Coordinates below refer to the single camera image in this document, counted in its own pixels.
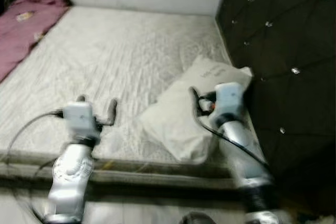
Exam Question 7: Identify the white pillow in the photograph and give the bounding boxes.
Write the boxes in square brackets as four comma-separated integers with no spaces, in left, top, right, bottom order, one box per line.
[138,56,254,164]

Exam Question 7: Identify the quilted white mattress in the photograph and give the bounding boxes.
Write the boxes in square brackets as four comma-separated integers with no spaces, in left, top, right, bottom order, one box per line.
[0,6,263,188]

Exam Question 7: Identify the pink Mickey print blanket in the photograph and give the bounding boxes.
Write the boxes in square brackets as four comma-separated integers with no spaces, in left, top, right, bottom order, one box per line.
[0,0,71,83]

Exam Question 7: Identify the black tufted headboard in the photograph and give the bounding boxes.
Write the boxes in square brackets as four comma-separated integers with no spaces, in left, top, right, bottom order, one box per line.
[215,0,336,214]

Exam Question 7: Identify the grey robot right leg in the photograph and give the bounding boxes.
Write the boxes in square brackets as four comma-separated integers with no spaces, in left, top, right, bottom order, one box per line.
[181,212,217,224]

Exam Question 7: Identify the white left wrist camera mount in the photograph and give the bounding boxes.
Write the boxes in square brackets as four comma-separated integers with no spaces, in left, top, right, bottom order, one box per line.
[62,102,100,135]

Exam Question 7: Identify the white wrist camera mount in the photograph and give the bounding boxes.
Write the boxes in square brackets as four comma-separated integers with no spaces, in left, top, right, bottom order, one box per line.
[62,102,100,135]
[214,82,245,122]

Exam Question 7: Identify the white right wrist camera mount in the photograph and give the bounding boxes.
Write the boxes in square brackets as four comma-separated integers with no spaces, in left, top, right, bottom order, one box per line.
[214,82,245,122]

